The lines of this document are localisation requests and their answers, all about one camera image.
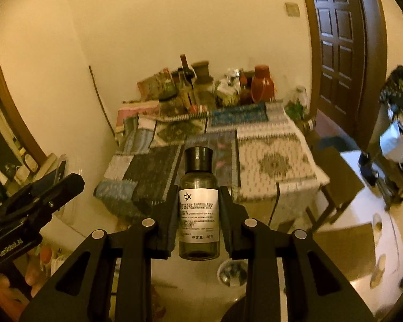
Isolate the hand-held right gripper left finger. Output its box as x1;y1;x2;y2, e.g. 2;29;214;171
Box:
18;184;181;322

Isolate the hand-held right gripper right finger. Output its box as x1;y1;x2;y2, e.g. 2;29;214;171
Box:
218;185;384;322

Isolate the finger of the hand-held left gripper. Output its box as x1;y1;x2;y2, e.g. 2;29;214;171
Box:
6;172;86;233
1;160;68;213

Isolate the small black-capped glass bottle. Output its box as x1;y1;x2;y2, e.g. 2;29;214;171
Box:
178;145;221;261

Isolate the white plastic bowl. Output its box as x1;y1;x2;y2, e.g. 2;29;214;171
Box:
217;258;250;288

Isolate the person's left hand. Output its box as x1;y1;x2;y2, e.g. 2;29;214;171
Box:
0;262;52;313

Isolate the orange-capped jar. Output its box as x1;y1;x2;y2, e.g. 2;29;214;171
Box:
38;246;53;266

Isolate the patchwork tablecloth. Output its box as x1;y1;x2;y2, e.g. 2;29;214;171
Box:
93;102;331;224

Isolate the thin wooden stick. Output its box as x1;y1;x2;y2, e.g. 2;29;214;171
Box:
88;66;117;135

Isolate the pink cardboard box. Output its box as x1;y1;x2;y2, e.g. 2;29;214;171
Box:
117;102;162;132

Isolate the light wooden stool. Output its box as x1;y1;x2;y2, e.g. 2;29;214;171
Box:
312;222;377;283

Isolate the dark wooden stool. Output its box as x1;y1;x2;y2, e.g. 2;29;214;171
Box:
317;145;365;233

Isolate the dark-lidded glass jar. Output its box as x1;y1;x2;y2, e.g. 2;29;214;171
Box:
159;93;182;115

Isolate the green leafy plant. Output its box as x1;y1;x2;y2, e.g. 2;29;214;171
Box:
283;102;305;120

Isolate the yellow liquid bottle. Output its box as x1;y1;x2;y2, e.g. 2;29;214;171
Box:
178;68;196;108

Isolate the large glass jar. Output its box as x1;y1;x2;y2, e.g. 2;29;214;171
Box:
193;78;216;103

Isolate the printed snack packet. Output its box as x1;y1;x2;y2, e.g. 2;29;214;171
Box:
136;68;177;100

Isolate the pale slipper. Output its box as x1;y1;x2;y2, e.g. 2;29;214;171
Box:
371;213;386;236
369;253;389;290

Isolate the red thermos jug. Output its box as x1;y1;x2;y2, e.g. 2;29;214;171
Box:
250;65;276;103

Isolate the clear glass jar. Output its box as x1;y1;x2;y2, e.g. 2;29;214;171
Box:
293;86;308;108

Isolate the silver foil wrapping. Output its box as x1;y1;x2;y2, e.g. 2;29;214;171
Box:
225;68;241;85

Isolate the dark wine bottle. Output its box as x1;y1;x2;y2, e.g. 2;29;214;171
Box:
179;54;196;88

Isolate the brown ceramic vase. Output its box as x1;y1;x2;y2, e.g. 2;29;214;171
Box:
191;61;212;81

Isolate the white plastic bag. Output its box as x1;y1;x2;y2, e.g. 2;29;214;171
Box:
379;120;403;172

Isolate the dark wooden door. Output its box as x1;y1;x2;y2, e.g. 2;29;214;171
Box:
297;0;388;151
307;0;365;135

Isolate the dark patterned cloth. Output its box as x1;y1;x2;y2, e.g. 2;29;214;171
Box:
379;65;403;108

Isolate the brown window frame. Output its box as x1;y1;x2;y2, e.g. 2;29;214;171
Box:
0;7;48;175

